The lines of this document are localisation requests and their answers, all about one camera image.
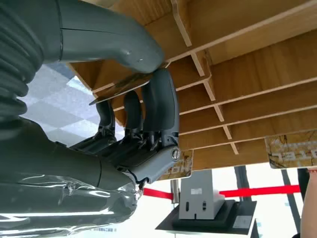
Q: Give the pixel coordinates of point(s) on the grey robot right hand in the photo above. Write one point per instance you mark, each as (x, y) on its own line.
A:
(74, 190)

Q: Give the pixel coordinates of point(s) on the wooden slotted card rack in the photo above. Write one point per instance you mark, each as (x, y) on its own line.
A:
(247, 65)

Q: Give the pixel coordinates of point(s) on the person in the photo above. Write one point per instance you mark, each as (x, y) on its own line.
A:
(309, 210)

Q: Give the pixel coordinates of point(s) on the red barrier belt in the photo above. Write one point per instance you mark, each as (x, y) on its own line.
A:
(260, 190)
(157, 193)

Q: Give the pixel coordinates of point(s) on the grey kiosk machine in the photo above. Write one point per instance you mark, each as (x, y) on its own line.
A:
(198, 197)

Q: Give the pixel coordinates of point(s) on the chrome stanchion post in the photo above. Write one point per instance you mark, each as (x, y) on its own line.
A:
(174, 192)

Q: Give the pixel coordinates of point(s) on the black frame bar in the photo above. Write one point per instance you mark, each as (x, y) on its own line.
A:
(290, 200)
(242, 182)

